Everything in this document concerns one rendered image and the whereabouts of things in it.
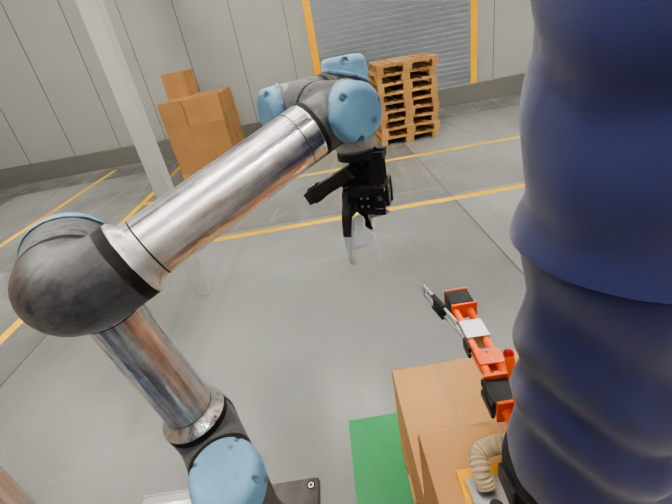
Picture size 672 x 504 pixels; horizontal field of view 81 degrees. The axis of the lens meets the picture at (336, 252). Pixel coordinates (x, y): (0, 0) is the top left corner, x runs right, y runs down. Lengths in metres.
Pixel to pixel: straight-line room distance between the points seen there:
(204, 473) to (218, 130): 6.68
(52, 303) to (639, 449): 0.63
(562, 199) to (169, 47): 9.82
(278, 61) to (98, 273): 9.25
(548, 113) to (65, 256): 0.48
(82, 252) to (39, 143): 11.22
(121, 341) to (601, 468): 0.63
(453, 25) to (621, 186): 9.62
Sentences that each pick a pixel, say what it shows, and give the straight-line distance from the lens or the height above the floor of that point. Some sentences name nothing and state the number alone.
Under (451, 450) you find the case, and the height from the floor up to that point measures 0.94.
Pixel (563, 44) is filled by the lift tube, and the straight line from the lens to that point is 0.37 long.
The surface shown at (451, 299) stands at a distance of 1.22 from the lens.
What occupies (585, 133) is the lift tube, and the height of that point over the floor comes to 1.73.
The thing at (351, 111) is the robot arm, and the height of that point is 1.75.
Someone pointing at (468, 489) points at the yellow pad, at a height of 0.96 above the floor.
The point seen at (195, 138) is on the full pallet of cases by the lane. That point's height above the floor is 0.72.
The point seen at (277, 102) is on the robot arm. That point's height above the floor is 1.76.
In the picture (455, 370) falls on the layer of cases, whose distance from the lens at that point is 1.77.
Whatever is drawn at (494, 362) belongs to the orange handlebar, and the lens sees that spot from 1.05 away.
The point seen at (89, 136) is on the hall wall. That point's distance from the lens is 11.06.
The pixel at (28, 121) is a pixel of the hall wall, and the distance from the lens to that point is 11.64.
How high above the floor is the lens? 1.83
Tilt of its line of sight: 28 degrees down
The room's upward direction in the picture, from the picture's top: 11 degrees counter-clockwise
